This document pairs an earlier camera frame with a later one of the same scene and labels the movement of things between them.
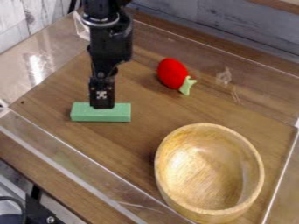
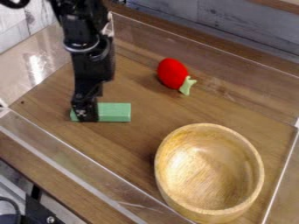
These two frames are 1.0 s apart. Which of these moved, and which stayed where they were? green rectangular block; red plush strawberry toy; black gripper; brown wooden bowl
Moved: black gripper
Stayed: red plush strawberry toy; green rectangular block; brown wooden bowl
